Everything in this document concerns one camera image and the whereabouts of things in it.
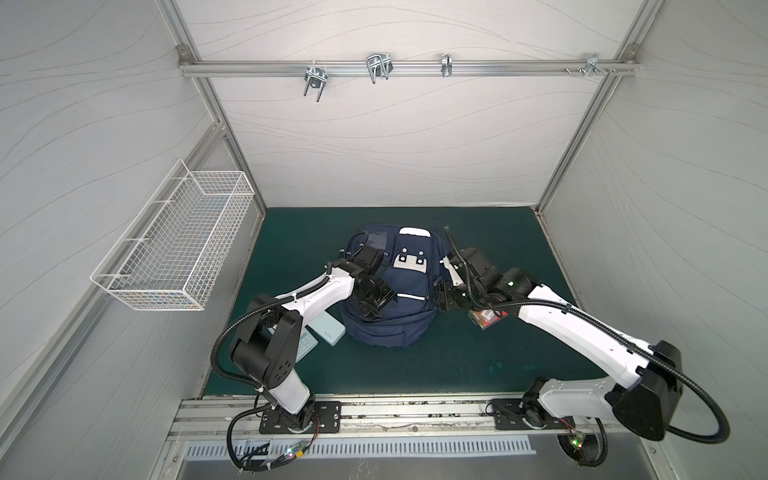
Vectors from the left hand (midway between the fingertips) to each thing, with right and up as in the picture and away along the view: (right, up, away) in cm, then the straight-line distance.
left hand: (399, 301), depth 86 cm
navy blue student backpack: (+4, +11, +12) cm, 17 cm away
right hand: (+12, +5, -8) cm, 15 cm away
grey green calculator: (-27, -12, -2) cm, 29 cm away
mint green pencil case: (-21, -8, +1) cm, 22 cm away
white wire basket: (-53, +15, -18) cm, 58 cm away
